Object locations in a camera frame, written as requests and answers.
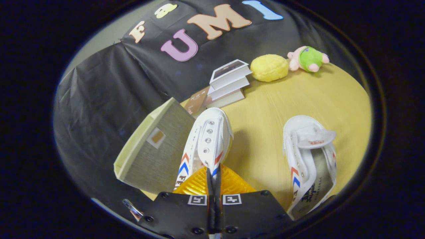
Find pink plush toy green shirt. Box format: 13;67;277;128
287;46;330;73

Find brown book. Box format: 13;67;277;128
184;86;212;117

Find round yellow plush cushion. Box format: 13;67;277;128
250;54;289;83

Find white book with dark photo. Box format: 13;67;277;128
209;59;253;90

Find plain white book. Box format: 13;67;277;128
208;76;250;101
204;89;245;109

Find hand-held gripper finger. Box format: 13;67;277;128
215;164;295;238
138;165;215;238

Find beige fabric storage box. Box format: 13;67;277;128
114;97;197;195

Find white striped canvas shoe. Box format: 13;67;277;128
282;115;338;220
173;107;234;194

